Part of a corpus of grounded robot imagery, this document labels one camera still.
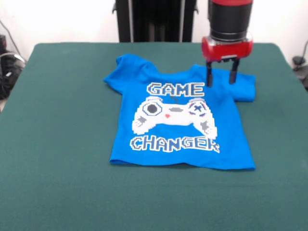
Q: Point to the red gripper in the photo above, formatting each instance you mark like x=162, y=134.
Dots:
x=227, y=50

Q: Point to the blue printed t-shirt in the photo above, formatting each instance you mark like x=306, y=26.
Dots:
x=231, y=115

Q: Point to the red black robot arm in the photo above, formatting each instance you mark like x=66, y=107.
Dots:
x=229, y=19

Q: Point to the black round adapter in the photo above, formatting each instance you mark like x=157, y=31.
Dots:
x=298, y=60

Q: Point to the dark green table cloth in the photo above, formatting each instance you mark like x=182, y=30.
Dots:
x=72, y=144

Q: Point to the black bag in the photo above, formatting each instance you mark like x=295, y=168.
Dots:
x=10, y=74

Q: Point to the small black device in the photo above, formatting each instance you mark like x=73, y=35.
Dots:
x=3, y=43

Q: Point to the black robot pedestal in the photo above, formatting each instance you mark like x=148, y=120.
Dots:
x=156, y=19

